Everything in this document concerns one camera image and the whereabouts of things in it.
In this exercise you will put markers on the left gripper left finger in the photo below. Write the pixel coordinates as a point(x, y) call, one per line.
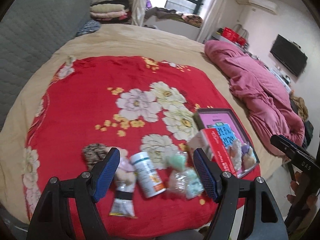
point(103, 173)

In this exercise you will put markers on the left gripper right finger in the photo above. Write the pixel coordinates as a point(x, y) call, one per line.
point(209, 174)

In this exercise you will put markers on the leopard print scarf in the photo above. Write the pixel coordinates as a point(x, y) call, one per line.
point(94, 153)

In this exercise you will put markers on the mint green soft item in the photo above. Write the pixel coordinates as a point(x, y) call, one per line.
point(177, 160)

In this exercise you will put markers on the cream duck plush toy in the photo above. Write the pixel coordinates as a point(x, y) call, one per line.
point(242, 155)

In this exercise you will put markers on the cream teddy bear pink dress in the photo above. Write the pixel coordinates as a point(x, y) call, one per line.
point(125, 172)

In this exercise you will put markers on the pink face mask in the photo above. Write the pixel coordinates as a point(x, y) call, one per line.
point(177, 183)

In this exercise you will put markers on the red tissue box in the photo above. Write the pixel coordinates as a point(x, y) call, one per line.
point(213, 147)

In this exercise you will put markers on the white supplement bottle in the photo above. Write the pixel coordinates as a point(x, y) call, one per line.
point(147, 176)

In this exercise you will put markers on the brown clothes pile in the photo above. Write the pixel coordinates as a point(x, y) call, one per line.
point(299, 107)

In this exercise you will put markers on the dark tray pink book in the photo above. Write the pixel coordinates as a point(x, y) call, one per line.
point(229, 128)

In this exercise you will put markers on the pink quilted duvet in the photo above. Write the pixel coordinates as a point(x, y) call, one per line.
point(268, 102)

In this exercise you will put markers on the red floral blanket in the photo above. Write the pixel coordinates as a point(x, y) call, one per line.
point(129, 102)

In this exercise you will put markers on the red bags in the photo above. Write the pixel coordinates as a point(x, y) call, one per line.
point(238, 34)

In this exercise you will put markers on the white air conditioner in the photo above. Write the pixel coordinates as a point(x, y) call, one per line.
point(265, 4)

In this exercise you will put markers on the folded blankets pile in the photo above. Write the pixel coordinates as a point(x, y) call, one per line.
point(111, 11)

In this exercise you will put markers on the grey quilted headboard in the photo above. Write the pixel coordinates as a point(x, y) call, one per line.
point(31, 32)

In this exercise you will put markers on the clothes on window sill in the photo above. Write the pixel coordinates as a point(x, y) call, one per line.
point(171, 14)

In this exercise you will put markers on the white curtain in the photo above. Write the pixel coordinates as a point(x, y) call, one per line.
point(138, 9)

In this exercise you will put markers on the black wall television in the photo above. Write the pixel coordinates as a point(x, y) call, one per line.
point(289, 55)

